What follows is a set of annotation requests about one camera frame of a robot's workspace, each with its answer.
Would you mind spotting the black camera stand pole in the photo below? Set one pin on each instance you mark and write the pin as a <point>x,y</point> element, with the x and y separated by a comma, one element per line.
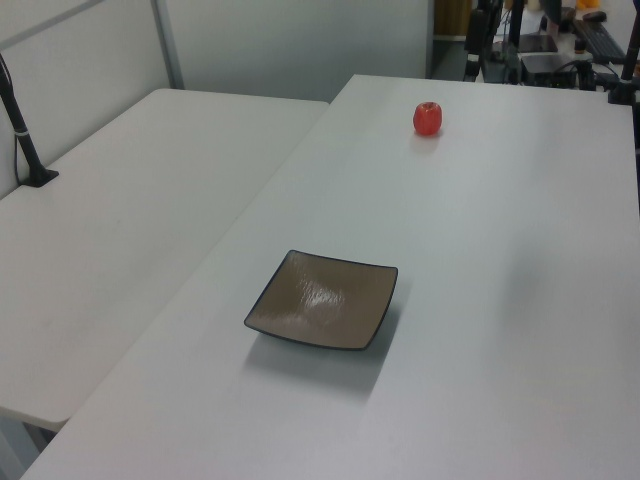
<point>22,145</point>

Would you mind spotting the square brown ceramic plate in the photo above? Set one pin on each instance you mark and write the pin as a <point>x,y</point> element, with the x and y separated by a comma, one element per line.
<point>322,300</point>

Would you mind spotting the black keyboard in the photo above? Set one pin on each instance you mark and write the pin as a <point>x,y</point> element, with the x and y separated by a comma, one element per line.
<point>600,40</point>

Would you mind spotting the white side table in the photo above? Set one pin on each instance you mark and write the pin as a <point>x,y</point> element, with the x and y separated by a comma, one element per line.
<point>125,225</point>

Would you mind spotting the black electronics box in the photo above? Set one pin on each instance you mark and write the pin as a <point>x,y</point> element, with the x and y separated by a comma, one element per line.
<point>550,67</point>

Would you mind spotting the brown wooden cabinet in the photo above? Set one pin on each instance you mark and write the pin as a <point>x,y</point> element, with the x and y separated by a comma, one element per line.
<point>450,17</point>

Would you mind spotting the black clamp stand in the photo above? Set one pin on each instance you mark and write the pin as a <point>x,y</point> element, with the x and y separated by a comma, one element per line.
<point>625,80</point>

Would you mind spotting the red apple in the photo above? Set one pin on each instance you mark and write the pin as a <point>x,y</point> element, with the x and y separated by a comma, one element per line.
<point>427,119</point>

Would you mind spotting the black pole with white band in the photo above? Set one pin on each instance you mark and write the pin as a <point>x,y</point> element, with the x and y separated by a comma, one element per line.
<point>475,45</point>

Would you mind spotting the black flat laptop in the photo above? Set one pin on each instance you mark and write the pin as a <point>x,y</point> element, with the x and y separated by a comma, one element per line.
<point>539,43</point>

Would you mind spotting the thin black upright pole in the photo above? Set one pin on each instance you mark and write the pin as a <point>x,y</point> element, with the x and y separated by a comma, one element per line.
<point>516,25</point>

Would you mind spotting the aluminium partition frame post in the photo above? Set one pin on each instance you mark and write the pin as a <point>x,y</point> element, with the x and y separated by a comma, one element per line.
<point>167,45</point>

